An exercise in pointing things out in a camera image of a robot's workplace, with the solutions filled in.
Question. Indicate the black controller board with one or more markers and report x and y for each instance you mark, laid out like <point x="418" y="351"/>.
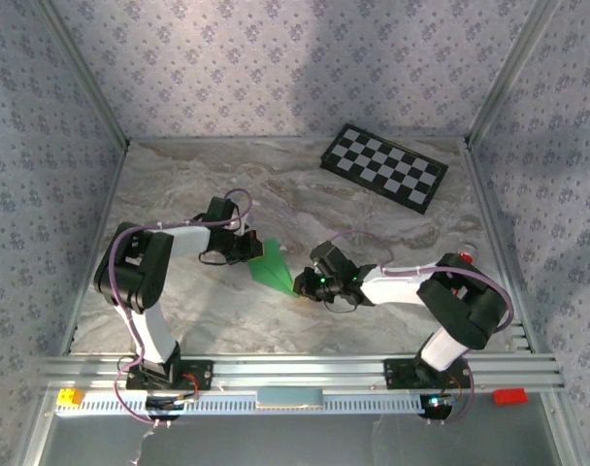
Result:
<point x="438" y="410"/>
<point x="161" y="404"/>

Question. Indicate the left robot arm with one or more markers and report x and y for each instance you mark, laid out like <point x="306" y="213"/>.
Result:
<point x="154" y="335"/>

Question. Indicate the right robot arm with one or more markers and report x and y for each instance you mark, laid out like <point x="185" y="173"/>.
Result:
<point x="402" y="291"/>

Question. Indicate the red toy brick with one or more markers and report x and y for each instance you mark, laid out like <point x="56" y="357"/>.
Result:
<point x="510" y="396"/>

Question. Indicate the aluminium corner post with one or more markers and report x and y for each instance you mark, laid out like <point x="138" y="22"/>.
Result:
<point x="510" y="73"/>
<point x="84" y="73"/>

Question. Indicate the green paper sheet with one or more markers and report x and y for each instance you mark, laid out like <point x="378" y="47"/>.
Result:
<point x="271" y="272"/>

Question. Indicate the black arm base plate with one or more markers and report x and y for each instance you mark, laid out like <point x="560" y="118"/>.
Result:
<point x="397" y="376"/>
<point x="203" y="376"/>

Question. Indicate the black white chessboard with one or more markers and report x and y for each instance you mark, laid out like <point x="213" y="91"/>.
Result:
<point x="384" y="167"/>

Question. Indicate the small red bottle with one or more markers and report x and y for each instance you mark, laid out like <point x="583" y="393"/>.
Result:
<point x="467" y="256"/>

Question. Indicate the yellow toy brick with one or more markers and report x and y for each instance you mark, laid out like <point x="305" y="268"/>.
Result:
<point x="69" y="397"/>

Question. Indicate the wide aluminium mounting rail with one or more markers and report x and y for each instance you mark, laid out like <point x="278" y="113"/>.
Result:
<point x="300" y="369"/>

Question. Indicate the aluminium frame bar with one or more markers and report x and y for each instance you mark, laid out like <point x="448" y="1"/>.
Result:
<point x="97" y="247"/>
<point x="498" y="242"/>

